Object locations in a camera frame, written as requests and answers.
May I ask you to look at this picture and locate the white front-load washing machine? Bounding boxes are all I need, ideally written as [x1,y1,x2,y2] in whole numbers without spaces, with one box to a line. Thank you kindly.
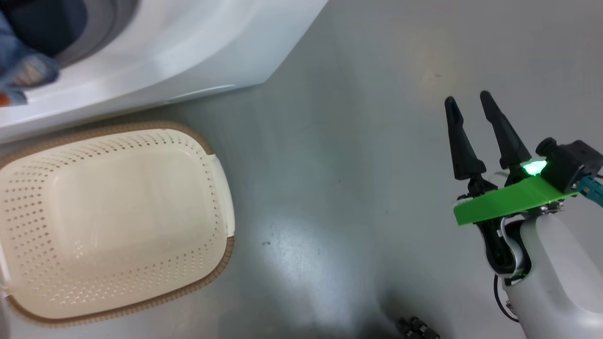
[0,0,329,144]

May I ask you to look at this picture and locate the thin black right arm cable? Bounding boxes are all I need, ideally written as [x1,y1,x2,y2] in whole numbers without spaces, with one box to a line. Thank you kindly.
[493,274,520,323]

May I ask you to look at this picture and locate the cream perforated laundry basket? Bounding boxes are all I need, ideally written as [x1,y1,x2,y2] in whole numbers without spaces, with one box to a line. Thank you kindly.
[0,121,236,328]

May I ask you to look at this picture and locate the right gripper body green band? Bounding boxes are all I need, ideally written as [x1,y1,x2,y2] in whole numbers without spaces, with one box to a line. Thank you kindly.
[453,177,580,282]

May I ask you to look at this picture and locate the teal right camera connector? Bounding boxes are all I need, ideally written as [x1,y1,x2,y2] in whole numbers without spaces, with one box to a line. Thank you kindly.
[577,175,603,208]

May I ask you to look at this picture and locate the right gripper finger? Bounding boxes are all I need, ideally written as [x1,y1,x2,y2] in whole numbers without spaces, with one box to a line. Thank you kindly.
[480,91,532,186]
[444,97,490,196]

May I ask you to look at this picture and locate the blue cartoon print garment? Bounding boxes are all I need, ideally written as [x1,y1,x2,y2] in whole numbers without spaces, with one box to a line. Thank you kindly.
[0,9,61,106]

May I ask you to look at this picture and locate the grey rubber door gasket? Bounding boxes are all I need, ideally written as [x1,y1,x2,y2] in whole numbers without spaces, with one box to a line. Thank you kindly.
[54,0,140,66]

